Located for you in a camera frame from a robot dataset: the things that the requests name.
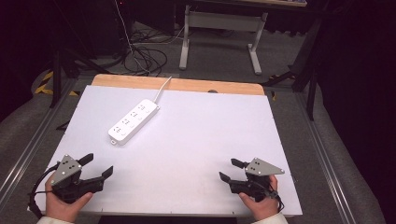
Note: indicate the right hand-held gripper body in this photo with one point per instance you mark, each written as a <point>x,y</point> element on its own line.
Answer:
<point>261,169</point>

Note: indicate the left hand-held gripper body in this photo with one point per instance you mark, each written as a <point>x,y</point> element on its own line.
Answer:
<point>67,171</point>

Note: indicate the white power strip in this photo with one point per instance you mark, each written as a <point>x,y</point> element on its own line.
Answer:
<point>134,121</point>

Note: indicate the person's right hand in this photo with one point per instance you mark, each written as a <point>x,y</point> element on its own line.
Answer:
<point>264,207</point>

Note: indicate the person's left hand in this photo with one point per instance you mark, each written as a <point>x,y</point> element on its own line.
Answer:
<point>63,210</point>

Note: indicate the white table cover sheet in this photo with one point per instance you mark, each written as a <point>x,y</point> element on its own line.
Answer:
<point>193,140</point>

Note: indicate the yellow black floor tape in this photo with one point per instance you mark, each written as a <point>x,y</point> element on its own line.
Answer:
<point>45,85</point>

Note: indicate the black metal stand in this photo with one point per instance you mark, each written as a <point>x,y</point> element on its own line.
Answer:
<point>311,77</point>
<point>56,77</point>

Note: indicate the black equipment cabinet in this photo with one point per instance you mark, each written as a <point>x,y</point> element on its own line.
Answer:
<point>109,25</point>

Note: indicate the wooden desk top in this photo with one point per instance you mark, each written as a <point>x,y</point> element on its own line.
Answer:
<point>274,2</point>

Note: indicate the aluminium floor rail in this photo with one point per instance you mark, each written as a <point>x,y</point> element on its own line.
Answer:
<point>34,140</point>
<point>323,161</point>

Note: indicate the white metal desk frame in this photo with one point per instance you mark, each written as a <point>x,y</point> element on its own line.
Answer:
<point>222,21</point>

